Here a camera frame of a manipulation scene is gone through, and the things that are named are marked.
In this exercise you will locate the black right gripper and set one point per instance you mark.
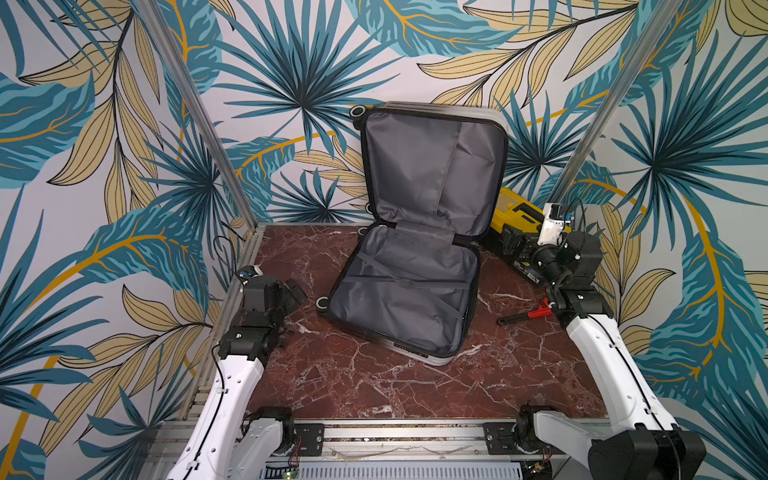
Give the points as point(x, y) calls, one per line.
point(522, 255)

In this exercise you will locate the red and black pipe wrench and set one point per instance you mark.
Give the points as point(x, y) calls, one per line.
point(543, 310)

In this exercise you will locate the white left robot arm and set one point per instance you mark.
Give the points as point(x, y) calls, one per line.
point(226, 443)

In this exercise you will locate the yellow and black toolbox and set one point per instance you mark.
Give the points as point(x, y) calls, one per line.
point(512, 209)

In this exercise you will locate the aluminium corner post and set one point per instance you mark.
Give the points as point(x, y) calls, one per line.
point(626, 76)
point(159, 31)

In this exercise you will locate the right aluminium corner post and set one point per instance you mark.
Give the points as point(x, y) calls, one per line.
point(626, 76)

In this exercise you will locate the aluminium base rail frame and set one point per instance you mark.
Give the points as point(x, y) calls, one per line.
point(369, 412)

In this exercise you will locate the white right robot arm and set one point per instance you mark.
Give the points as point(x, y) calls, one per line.
point(644, 440)

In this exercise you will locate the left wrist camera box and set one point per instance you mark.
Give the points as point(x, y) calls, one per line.
point(248, 272)

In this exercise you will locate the white cartoon hard-shell suitcase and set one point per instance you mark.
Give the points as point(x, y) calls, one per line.
point(433, 175)

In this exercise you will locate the left aluminium corner post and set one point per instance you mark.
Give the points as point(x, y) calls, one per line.
point(159, 31)

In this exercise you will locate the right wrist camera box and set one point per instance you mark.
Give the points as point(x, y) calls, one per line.
point(556, 220)

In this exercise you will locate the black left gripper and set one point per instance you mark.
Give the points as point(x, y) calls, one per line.
point(291, 302)

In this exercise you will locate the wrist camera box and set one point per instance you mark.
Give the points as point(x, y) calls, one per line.
point(248, 272)
point(556, 220)

